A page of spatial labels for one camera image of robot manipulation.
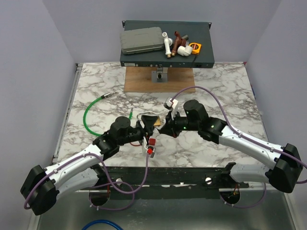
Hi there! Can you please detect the yellow tape measure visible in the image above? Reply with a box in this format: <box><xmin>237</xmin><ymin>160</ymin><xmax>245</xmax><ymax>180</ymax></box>
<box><xmin>189</xmin><ymin>43</ymin><xmax>202</xmax><ymax>55</ymax></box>

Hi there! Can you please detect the green cable loop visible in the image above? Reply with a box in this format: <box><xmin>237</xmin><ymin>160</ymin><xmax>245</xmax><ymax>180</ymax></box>
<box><xmin>83</xmin><ymin>92</ymin><xmax>134</xmax><ymax>137</ymax></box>

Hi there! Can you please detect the grey plastic case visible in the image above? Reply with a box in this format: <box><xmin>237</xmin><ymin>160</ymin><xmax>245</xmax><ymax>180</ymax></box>
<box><xmin>120</xmin><ymin>27</ymin><xmax>165</xmax><ymax>55</ymax></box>

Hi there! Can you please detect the black mounting rail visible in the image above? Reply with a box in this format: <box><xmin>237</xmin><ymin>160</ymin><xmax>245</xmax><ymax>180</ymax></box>
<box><xmin>89</xmin><ymin>163</ymin><xmax>248</xmax><ymax>205</ymax></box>

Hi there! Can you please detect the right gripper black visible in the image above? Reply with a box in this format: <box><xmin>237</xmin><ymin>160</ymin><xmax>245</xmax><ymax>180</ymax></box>
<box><xmin>159</xmin><ymin>109</ymin><xmax>200</xmax><ymax>138</ymax></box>

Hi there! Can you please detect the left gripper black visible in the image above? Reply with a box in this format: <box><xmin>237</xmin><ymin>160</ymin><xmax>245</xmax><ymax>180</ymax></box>
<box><xmin>118</xmin><ymin>116</ymin><xmax>157</xmax><ymax>147</ymax></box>

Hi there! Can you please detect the red cable seal lock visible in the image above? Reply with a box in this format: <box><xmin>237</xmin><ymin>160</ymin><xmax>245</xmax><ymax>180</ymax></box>
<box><xmin>130</xmin><ymin>138</ymin><xmax>156</xmax><ymax>147</ymax></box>

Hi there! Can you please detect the wooden board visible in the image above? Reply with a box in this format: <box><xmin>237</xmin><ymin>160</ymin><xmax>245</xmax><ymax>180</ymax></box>
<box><xmin>124</xmin><ymin>67</ymin><xmax>195</xmax><ymax>92</ymax></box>

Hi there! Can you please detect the brown pipe valve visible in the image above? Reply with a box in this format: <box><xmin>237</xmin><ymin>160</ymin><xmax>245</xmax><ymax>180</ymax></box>
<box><xmin>171</xmin><ymin>31</ymin><xmax>187</xmax><ymax>56</ymax></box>

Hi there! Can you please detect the white pvc pipe fitting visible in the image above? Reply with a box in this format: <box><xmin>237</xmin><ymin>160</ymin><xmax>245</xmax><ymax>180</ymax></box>
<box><xmin>162</xmin><ymin>32</ymin><xmax>173</xmax><ymax>58</ymax></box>

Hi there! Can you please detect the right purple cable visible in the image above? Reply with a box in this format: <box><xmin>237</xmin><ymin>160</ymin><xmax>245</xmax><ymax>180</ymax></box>
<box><xmin>170</xmin><ymin>85</ymin><xmax>307</xmax><ymax>208</ymax></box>

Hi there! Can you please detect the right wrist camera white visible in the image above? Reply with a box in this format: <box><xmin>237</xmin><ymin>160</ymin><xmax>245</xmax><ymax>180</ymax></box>
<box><xmin>164</xmin><ymin>98</ymin><xmax>178</xmax><ymax>120</ymax></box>

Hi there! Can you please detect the dark network switch box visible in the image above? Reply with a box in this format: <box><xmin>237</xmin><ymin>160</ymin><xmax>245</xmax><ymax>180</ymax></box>
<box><xmin>120</xmin><ymin>20</ymin><xmax>215</xmax><ymax>69</ymax></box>

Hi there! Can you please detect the brass padlock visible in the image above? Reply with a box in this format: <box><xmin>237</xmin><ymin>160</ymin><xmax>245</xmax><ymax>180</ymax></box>
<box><xmin>136</xmin><ymin>112</ymin><xmax>162</xmax><ymax>127</ymax></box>

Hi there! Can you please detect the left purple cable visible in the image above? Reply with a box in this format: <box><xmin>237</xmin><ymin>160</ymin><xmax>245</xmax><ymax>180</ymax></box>
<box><xmin>23</xmin><ymin>150</ymin><xmax>150</xmax><ymax>211</ymax></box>

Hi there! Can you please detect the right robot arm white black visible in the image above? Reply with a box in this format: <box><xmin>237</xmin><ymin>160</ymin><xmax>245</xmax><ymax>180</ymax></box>
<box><xmin>159</xmin><ymin>99</ymin><xmax>303</xmax><ymax>193</ymax></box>

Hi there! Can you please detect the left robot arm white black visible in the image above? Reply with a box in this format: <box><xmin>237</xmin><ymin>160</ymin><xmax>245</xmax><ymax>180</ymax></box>
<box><xmin>20</xmin><ymin>115</ymin><xmax>158</xmax><ymax>216</ymax></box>

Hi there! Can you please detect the white pvc elbow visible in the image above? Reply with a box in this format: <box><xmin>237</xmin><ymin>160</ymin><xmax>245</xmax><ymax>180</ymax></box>
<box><xmin>177</xmin><ymin>46</ymin><xmax>193</xmax><ymax>57</ymax></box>

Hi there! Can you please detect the blue cable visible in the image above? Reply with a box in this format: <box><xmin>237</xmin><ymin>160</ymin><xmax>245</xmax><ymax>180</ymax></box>
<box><xmin>81</xmin><ymin>219</ymin><xmax>124</xmax><ymax>230</ymax></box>

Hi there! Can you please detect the purple cable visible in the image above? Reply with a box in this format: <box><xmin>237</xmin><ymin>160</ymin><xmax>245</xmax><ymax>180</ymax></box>
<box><xmin>170</xmin><ymin>85</ymin><xmax>307</xmax><ymax>208</ymax></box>
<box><xmin>23</xmin><ymin>150</ymin><xmax>150</xmax><ymax>211</ymax></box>

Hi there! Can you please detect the grey metal stand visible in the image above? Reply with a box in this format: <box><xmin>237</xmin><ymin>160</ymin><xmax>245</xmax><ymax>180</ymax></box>
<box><xmin>152</xmin><ymin>67</ymin><xmax>168</xmax><ymax>83</ymax></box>

